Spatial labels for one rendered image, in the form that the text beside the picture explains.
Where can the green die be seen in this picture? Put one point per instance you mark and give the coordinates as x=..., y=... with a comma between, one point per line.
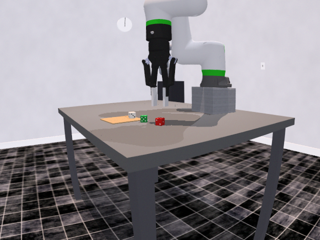
x=143, y=118

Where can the orange flat mat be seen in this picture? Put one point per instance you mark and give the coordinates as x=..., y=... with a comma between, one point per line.
x=120, y=119

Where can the red die with white pips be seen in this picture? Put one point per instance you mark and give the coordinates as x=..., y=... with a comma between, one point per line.
x=160, y=121

